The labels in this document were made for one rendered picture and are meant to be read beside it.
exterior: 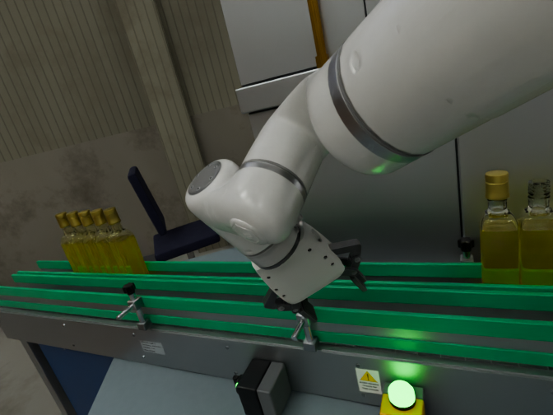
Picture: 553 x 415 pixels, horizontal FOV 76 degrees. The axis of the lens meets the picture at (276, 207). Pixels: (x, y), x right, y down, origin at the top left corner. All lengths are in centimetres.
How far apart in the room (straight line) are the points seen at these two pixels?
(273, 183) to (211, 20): 320
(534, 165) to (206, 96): 294
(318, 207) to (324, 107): 72
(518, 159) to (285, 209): 59
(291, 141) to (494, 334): 48
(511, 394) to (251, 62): 83
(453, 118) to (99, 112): 352
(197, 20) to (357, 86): 332
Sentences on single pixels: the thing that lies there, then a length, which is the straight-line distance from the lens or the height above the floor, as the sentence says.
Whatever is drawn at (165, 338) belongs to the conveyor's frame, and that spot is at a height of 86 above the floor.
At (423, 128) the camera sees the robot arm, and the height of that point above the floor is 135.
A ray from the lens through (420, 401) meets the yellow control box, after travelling 73.
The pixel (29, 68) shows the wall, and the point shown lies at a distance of 383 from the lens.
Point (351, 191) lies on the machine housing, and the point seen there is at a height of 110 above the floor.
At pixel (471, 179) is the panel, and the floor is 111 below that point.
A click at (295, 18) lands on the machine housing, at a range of 87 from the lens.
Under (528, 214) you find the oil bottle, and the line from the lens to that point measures 72.
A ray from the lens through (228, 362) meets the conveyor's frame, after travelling 91.
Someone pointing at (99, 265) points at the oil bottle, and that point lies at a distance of 124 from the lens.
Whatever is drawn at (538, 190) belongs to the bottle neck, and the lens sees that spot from 71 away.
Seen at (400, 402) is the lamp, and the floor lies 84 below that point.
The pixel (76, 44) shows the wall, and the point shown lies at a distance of 369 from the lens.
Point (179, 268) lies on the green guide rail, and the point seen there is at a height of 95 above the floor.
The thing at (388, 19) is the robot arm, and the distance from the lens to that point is 19.
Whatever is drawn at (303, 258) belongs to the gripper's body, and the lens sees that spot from 46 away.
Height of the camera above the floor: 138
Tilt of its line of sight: 19 degrees down
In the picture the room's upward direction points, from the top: 14 degrees counter-clockwise
